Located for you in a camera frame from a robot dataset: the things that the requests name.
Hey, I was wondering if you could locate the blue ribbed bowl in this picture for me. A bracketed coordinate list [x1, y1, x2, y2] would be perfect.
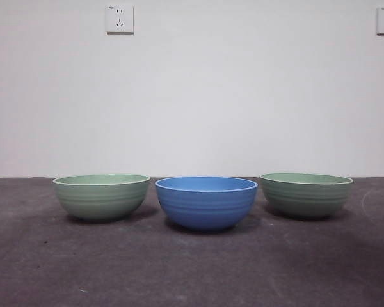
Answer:
[154, 175, 259, 233]

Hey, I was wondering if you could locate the green ribbed bowl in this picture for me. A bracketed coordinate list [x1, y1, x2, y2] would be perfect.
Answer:
[52, 173, 151, 223]
[259, 172, 355, 221]

